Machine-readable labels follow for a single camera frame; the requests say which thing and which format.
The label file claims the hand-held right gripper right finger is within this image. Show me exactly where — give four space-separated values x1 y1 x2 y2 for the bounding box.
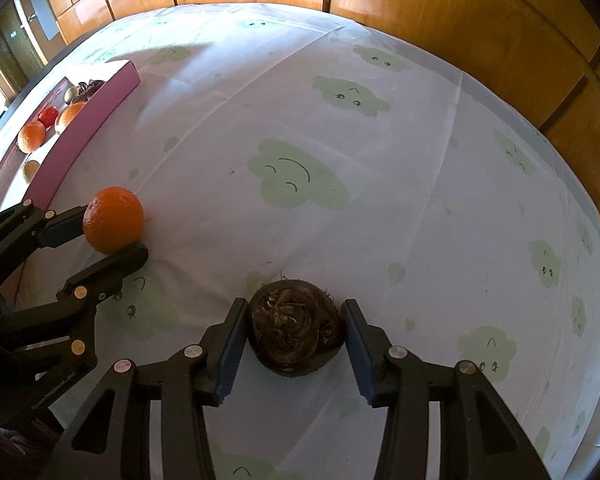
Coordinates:
341 298 551 480

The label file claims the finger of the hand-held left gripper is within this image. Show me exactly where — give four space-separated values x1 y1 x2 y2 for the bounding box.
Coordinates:
0 242 149 368
0 199 88 281

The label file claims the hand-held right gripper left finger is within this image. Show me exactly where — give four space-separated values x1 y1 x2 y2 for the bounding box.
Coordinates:
50 297 248 480

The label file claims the dark brown water chestnut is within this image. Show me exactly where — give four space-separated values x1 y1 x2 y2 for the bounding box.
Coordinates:
76 80 106 102
248 280 345 378

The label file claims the orange with green leaf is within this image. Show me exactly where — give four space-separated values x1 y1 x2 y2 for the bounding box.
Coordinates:
55 102 87 135

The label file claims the pink shallow box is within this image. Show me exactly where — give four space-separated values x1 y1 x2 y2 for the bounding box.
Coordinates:
0 60 141 306

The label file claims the wooden door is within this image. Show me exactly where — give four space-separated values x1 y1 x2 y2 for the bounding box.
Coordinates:
0 0 63 101

